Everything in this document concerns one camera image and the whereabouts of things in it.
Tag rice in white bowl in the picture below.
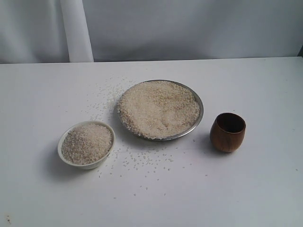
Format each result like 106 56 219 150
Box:
61 124 113 165

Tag white ceramic bowl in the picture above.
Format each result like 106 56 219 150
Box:
57 121 116 170

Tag spilled rice grains on table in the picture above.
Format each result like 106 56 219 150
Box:
81 79 207 201

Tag brown wooden cup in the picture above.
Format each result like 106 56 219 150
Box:
210 113 246 153

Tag round steel plate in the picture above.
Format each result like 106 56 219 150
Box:
116 79 205 141

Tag rice on steel plate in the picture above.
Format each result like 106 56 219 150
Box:
118 80 201 140

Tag white backdrop curtain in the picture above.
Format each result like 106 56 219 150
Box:
0 0 303 63

